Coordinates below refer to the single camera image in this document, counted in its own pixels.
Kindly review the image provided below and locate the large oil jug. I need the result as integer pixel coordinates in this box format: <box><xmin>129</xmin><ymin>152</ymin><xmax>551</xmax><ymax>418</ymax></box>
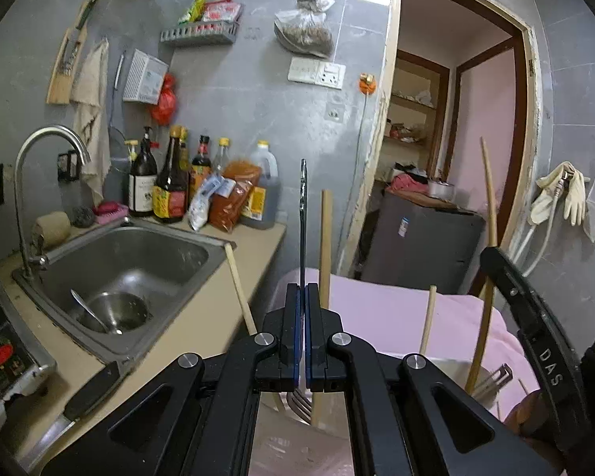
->
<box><xmin>238</xmin><ymin>140</ymin><xmax>281</xmax><ymax>230</ymax></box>

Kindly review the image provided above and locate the black handled cleaver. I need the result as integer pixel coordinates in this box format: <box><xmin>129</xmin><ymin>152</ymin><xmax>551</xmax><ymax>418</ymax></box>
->
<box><xmin>27</xmin><ymin>361</ymin><xmax>122</xmax><ymax>462</ymax></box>

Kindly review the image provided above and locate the beige kitchen counter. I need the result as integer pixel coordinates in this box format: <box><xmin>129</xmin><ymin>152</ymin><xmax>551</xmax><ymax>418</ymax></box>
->
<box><xmin>0</xmin><ymin>215</ymin><xmax>288</xmax><ymax>476</ymax></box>

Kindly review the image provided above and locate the white wall socket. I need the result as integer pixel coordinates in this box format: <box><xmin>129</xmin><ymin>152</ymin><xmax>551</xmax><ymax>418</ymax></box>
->
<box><xmin>316</xmin><ymin>62</ymin><xmax>346</xmax><ymax>90</ymax></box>

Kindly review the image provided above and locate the grey refrigerator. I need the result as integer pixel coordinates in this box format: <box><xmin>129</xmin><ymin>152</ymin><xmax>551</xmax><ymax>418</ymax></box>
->
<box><xmin>359</xmin><ymin>191</ymin><xmax>487</xmax><ymax>296</ymax></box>

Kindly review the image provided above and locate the white wall switch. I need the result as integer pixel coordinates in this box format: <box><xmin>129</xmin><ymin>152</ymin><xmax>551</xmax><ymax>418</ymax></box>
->
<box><xmin>288</xmin><ymin>57</ymin><xmax>322</xmax><ymax>83</ymax></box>

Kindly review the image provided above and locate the clear bottle yellow cap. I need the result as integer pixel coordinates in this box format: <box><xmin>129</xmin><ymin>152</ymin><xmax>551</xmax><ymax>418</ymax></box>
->
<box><xmin>211</xmin><ymin>138</ymin><xmax>230</xmax><ymax>177</ymax></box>

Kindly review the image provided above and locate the hanging clear plastic bag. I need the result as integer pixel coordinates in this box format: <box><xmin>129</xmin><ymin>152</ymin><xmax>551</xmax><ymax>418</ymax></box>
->
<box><xmin>274</xmin><ymin>0</ymin><xmax>335</xmax><ymax>58</ymax></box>

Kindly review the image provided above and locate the wooden door frame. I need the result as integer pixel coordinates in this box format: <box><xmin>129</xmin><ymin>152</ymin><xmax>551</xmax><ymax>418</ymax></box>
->
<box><xmin>337</xmin><ymin>0</ymin><xmax>539</xmax><ymax>283</ymax></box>

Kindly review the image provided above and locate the steel bowl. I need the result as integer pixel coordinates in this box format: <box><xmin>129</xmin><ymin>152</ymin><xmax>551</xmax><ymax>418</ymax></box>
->
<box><xmin>82</xmin><ymin>292</ymin><xmax>152</xmax><ymax>335</ymax></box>

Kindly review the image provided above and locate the dark pump bottle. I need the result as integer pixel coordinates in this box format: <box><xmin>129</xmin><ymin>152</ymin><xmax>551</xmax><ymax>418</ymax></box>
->
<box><xmin>129</xmin><ymin>126</ymin><xmax>158</xmax><ymax>217</ymax></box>

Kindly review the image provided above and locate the green snack packet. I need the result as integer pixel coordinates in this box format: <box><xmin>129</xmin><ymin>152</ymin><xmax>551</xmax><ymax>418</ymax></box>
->
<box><xmin>178</xmin><ymin>0</ymin><xmax>208</xmax><ymax>25</ymax></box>

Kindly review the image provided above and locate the orange spice bag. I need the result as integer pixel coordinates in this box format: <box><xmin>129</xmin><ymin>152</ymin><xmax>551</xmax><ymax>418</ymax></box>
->
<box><xmin>207</xmin><ymin>159</ymin><xmax>263</xmax><ymax>233</ymax></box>

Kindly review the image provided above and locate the beige loofah sponge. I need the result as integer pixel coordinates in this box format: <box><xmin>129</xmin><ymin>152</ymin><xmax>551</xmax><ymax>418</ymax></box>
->
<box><xmin>32</xmin><ymin>211</ymin><xmax>71</xmax><ymax>249</ymax></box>

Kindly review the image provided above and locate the white shower hose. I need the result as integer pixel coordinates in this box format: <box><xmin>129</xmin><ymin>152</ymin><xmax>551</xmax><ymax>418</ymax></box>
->
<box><xmin>508</xmin><ymin>171</ymin><xmax>576</xmax><ymax>278</ymax></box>

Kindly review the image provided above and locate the red snack packet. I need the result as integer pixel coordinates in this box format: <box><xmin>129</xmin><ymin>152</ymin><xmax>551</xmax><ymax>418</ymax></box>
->
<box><xmin>202</xmin><ymin>1</ymin><xmax>242</xmax><ymax>23</ymax></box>

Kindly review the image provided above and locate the person's right hand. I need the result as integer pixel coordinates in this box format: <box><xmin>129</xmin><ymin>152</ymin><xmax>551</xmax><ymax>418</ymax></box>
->
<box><xmin>506</xmin><ymin>394</ymin><xmax>576</xmax><ymax>476</ymax></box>

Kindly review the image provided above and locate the induction cooker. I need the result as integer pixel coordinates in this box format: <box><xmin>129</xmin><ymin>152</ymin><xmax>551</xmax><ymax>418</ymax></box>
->
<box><xmin>0</xmin><ymin>322</ymin><xmax>58</xmax><ymax>432</ymax></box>

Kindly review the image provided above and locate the white plastic utensil holder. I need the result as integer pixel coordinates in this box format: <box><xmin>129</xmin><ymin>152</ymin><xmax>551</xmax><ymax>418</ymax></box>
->
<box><xmin>253</xmin><ymin>354</ymin><xmax>507</xmax><ymax>476</ymax></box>

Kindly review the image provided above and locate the hanging beige towel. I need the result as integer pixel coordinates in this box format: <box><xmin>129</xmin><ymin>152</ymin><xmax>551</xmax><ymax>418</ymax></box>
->
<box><xmin>69</xmin><ymin>37</ymin><xmax>111</xmax><ymax>206</ymax></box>

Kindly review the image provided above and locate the red plastic bag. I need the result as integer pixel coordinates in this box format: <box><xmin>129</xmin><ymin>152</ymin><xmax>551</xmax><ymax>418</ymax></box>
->
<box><xmin>151</xmin><ymin>73</ymin><xmax>178</xmax><ymax>126</ymax></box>

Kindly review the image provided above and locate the pink tablecloth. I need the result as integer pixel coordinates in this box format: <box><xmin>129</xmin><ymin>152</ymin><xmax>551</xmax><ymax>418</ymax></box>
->
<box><xmin>276</xmin><ymin>268</ymin><xmax>543</xmax><ymax>410</ymax></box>

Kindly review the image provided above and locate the cream rubber glove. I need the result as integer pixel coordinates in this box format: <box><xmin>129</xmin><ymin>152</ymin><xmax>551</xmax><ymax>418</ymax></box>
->
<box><xmin>562</xmin><ymin>171</ymin><xmax>591</xmax><ymax>225</ymax></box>
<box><xmin>529</xmin><ymin>161</ymin><xmax>573</xmax><ymax>226</ymax></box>

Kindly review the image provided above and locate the steel wool scrubber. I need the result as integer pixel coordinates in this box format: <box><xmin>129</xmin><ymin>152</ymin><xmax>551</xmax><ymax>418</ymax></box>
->
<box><xmin>69</xmin><ymin>205</ymin><xmax>96</xmax><ymax>229</ymax></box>

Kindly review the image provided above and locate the white blue packet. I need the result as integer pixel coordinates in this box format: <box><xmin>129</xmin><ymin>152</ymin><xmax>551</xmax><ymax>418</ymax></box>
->
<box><xmin>188</xmin><ymin>175</ymin><xmax>235</xmax><ymax>232</ymax></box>

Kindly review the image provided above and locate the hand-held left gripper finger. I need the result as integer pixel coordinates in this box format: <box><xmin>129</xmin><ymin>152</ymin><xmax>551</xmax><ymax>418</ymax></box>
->
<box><xmin>42</xmin><ymin>282</ymin><xmax>304</xmax><ymax>476</ymax></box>
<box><xmin>306</xmin><ymin>282</ymin><xmax>561</xmax><ymax>476</ymax></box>

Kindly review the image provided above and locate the yellow capped bottle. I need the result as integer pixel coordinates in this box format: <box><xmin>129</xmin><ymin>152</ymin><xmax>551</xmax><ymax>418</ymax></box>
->
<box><xmin>125</xmin><ymin>140</ymin><xmax>142</xmax><ymax>204</ymax></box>

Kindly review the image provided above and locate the small white pot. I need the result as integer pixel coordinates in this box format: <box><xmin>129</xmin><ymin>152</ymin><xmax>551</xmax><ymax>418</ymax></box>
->
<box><xmin>426</xmin><ymin>178</ymin><xmax>456</xmax><ymax>202</ymax></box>

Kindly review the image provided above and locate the white slotted wall box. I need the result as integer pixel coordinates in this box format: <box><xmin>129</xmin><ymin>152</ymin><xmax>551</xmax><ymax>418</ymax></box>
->
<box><xmin>123</xmin><ymin>48</ymin><xmax>169</xmax><ymax>105</ymax></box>

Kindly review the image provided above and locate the pink cloth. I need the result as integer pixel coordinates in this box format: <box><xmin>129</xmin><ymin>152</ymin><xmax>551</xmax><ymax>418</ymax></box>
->
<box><xmin>388</xmin><ymin>173</ymin><xmax>427</xmax><ymax>194</ymax></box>

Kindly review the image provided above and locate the grey wall shelf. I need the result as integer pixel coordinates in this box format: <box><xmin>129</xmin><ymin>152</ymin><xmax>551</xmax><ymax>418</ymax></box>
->
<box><xmin>159</xmin><ymin>22</ymin><xmax>240</xmax><ymax>49</ymax></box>

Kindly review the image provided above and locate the wooden shelf unit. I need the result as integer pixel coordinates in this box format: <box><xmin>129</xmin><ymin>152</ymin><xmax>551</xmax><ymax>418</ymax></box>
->
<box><xmin>374</xmin><ymin>50</ymin><xmax>449</xmax><ymax>184</ymax></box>

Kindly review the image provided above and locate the steel kitchen faucet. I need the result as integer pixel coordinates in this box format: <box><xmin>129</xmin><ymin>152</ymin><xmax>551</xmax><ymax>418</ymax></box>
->
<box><xmin>14</xmin><ymin>125</ymin><xmax>91</xmax><ymax>281</ymax></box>

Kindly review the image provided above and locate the dark bottle red cap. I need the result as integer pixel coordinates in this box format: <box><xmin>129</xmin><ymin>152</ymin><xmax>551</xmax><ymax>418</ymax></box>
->
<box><xmin>189</xmin><ymin>135</ymin><xmax>212</xmax><ymax>204</ymax></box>

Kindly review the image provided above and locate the stainless steel sink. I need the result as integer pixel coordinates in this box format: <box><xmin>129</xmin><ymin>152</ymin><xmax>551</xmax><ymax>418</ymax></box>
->
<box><xmin>12</xmin><ymin>221</ymin><xmax>238</xmax><ymax>363</ymax></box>

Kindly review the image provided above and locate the metal spoon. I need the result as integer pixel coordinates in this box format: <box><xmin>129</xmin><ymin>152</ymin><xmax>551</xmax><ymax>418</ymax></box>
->
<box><xmin>71</xmin><ymin>289</ymin><xmax>125</xmax><ymax>335</ymax></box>

